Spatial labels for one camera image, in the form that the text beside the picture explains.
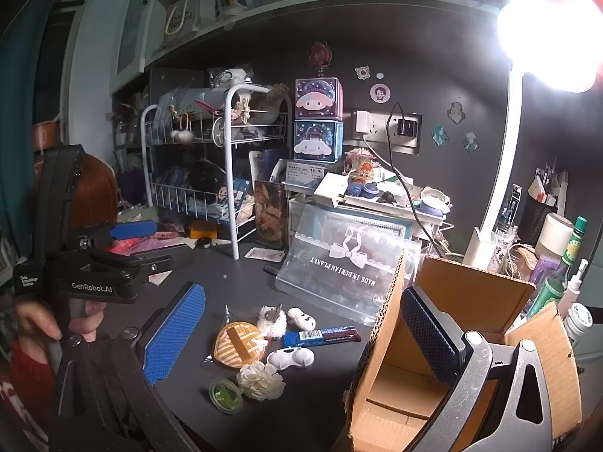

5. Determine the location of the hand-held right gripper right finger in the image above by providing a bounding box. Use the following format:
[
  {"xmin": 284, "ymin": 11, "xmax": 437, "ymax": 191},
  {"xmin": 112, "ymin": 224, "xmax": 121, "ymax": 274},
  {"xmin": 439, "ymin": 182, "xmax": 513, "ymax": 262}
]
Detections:
[{"xmin": 398, "ymin": 286, "xmax": 553, "ymax": 452}]

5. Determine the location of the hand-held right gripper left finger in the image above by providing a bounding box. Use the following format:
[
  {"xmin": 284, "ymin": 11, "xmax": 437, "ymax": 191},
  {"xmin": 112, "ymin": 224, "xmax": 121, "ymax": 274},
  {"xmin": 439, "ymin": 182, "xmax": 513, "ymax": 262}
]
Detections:
[{"xmin": 49, "ymin": 281, "xmax": 208, "ymax": 452}]

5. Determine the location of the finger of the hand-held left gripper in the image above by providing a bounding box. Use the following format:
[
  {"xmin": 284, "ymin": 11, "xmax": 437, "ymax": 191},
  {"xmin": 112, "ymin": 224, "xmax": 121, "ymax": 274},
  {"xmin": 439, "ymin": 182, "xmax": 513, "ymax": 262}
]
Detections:
[
  {"xmin": 75, "ymin": 220, "xmax": 158, "ymax": 252},
  {"xmin": 92, "ymin": 250, "xmax": 175, "ymax": 289}
]

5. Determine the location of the orange striped packet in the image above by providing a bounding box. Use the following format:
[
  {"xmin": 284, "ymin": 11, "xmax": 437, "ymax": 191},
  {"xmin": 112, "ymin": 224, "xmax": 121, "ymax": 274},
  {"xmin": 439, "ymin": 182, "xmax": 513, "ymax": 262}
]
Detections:
[{"xmin": 204, "ymin": 321, "xmax": 269, "ymax": 370}]

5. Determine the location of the cardboard box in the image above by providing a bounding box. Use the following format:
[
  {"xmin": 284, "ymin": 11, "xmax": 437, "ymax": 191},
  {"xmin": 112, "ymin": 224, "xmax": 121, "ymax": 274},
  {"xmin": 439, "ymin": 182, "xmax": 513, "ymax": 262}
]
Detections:
[{"xmin": 330, "ymin": 249, "xmax": 585, "ymax": 452}]

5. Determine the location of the green round jelly cup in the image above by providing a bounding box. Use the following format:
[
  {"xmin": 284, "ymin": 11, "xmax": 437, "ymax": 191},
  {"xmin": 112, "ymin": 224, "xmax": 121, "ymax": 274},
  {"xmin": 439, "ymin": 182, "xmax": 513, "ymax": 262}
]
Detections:
[{"xmin": 208, "ymin": 377, "xmax": 244, "ymax": 415}]

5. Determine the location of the cream flower scrunchie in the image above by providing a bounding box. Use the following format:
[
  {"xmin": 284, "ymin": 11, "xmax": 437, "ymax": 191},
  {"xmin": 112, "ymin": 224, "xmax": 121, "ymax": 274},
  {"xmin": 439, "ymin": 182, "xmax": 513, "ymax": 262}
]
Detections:
[{"xmin": 236, "ymin": 362, "xmax": 286, "ymax": 402}]

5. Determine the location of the fluffy white hair clip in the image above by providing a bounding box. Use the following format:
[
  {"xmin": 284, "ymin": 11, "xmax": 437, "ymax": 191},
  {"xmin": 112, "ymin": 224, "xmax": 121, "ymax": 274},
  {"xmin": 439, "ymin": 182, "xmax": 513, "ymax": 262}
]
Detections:
[{"xmin": 257, "ymin": 305, "xmax": 288, "ymax": 339}]

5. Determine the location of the blue red snack stick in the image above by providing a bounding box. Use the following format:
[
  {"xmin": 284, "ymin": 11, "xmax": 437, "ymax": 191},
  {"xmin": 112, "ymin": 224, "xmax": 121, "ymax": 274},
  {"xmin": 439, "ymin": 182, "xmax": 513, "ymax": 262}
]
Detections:
[{"xmin": 282, "ymin": 325, "xmax": 363, "ymax": 347}]

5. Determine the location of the white contact lens case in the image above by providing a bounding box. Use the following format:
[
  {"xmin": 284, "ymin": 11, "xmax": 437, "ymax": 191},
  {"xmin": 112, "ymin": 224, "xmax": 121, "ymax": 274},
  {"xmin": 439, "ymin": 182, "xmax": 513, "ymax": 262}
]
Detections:
[{"xmin": 266, "ymin": 346, "xmax": 315, "ymax": 372}]

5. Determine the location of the small white plush clip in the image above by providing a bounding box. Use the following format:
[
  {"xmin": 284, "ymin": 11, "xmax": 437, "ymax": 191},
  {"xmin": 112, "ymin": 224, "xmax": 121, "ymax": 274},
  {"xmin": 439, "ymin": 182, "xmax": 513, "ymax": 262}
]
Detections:
[{"xmin": 287, "ymin": 307, "xmax": 317, "ymax": 331}]

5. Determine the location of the person's left forearm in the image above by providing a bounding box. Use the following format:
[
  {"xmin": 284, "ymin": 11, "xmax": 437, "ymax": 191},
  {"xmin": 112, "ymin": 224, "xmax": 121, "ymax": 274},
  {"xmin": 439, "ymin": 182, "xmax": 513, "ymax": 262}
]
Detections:
[{"xmin": 0, "ymin": 339, "xmax": 60, "ymax": 452}]

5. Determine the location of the person's left hand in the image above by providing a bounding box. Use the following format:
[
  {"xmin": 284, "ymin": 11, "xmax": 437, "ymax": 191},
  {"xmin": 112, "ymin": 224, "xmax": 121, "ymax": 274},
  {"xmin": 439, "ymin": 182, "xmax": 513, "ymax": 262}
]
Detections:
[{"xmin": 14, "ymin": 299, "xmax": 108, "ymax": 344}]

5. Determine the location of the clear zip bag with bow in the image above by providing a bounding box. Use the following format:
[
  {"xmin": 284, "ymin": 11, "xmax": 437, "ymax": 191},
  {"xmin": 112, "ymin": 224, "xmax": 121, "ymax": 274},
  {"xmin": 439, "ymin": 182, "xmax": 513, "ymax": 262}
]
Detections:
[{"xmin": 275, "ymin": 205, "xmax": 422, "ymax": 325}]

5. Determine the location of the small flat paper packet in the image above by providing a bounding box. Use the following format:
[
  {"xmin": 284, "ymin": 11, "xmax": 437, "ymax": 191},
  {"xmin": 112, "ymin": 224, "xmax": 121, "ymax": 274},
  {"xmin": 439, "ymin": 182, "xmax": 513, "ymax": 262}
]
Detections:
[{"xmin": 245, "ymin": 247, "xmax": 286, "ymax": 262}]

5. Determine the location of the purple bowl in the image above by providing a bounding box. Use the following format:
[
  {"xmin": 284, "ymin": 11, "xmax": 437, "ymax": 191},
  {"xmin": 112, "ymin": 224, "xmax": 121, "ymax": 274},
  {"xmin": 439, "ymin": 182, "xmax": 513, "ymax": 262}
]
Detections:
[{"xmin": 419, "ymin": 187, "xmax": 453, "ymax": 217}]

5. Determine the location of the purple box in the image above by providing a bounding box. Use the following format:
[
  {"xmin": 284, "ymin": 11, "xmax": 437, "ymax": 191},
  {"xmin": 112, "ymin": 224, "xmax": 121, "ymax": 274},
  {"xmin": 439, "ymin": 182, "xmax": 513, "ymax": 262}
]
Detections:
[{"xmin": 534, "ymin": 254, "xmax": 563, "ymax": 286}]

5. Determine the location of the brown acrylic card stand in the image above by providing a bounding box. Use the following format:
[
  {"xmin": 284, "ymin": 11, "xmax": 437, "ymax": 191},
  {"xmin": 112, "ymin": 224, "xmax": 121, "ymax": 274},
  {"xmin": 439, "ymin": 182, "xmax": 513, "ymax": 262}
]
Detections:
[{"xmin": 254, "ymin": 180, "xmax": 289, "ymax": 250}]

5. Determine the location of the white storage tray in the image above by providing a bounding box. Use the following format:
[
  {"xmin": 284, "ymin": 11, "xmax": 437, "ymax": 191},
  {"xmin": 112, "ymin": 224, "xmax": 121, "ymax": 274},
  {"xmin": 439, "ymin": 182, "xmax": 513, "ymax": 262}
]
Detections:
[{"xmin": 339, "ymin": 183, "xmax": 446, "ymax": 220}]

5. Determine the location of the black mesh pen holder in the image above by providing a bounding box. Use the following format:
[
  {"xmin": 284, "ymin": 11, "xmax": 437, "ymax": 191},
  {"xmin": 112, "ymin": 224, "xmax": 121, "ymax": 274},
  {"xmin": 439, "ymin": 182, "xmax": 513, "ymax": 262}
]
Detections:
[{"xmin": 520, "ymin": 195, "xmax": 559, "ymax": 246}]

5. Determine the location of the white cylinder humidifier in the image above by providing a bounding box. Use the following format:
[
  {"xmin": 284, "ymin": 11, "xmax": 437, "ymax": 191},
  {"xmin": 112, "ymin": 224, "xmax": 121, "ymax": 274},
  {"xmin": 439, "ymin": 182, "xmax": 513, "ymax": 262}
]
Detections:
[{"xmin": 537, "ymin": 213, "xmax": 573, "ymax": 257}]

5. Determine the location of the green glass bottle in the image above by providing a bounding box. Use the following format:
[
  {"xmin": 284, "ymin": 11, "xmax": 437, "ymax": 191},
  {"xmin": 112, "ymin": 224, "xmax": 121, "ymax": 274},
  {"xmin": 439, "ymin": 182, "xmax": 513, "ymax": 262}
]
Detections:
[{"xmin": 563, "ymin": 217, "xmax": 589, "ymax": 269}]

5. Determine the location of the white blue medicine box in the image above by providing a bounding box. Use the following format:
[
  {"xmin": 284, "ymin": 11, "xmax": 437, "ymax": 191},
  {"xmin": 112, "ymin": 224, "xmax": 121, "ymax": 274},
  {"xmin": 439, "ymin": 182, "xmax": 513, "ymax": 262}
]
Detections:
[{"xmin": 283, "ymin": 160, "xmax": 326, "ymax": 184}]

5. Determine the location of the white flat box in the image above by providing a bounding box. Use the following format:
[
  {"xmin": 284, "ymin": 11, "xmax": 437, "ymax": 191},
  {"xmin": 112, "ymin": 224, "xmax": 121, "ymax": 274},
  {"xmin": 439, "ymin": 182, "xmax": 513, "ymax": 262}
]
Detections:
[{"xmin": 313, "ymin": 173, "xmax": 352, "ymax": 208}]

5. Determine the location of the orange carousel figurine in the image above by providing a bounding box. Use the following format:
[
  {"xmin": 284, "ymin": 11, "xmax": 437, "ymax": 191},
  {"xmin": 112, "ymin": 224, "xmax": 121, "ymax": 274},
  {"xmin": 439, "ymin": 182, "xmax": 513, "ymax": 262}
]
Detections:
[{"xmin": 344, "ymin": 148, "xmax": 378, "ymax": 184}]

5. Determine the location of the blue character box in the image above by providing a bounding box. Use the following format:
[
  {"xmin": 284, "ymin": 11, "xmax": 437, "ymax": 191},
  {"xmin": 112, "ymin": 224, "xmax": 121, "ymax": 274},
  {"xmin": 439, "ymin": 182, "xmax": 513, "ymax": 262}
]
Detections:
[{"xmin": 294, "ymin": 120, "xmax": 343, "ymax": 161}]

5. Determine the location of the white tote bag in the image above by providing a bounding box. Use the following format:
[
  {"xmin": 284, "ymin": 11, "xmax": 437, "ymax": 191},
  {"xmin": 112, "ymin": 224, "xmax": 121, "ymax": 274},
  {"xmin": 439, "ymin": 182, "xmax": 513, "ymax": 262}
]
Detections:
[{"xmin": 162, "ymin": 0, "xmax": 201, "ymax": 41}]

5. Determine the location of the pink character box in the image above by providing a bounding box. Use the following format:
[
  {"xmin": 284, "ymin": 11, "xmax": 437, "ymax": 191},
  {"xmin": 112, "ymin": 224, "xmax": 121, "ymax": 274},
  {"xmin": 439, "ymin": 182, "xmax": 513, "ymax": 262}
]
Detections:
[{"xmin": 295, "ymin": 78, "xmax": 342, "ymax": 121}]

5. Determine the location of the white desk lamp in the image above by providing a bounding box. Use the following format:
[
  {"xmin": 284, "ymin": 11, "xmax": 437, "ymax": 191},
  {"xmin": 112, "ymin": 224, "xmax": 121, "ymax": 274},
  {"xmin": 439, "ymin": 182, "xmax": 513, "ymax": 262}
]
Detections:
[{"xmin": 464, "ymin": 0, "xmax": 599, "ymax": 271}]

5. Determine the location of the overhead shelf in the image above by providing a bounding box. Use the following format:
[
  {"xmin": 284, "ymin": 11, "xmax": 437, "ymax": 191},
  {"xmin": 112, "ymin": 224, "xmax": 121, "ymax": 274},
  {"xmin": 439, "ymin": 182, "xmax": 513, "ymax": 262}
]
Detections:
[{"xmin": 146, "ymin": 0, "xmax": 505, "ymax": 64}]

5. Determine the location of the white wire rack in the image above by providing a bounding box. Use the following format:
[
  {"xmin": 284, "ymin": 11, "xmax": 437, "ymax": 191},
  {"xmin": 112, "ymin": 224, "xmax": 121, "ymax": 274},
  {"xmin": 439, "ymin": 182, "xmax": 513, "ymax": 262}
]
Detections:
[{"xmin": 141, "ymin": 84, "xmax": 293, "ymax": 260}]

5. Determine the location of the black cable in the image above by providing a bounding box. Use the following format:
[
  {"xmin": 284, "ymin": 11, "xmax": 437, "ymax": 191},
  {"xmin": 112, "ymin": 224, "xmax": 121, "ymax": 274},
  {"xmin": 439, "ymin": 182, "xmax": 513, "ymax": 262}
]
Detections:
[{"xmin": 386, "ymin": 102, "xmax": 441, "ymax": 264}]

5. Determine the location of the wall socket panel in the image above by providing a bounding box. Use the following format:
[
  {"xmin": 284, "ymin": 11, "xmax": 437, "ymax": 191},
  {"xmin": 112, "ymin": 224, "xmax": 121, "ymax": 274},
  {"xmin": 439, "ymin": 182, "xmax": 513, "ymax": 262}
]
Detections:
[{"xmin": 344, "ymin": 110, "xmax": 422, "ymax": 154}]

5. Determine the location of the spring head wall figure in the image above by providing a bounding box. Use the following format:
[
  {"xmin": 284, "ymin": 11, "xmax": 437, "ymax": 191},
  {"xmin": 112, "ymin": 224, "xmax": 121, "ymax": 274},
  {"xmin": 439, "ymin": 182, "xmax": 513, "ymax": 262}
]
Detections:
[{"xmin": 308, "ymin": 42, "xmax": 333, "ymax": 78}]

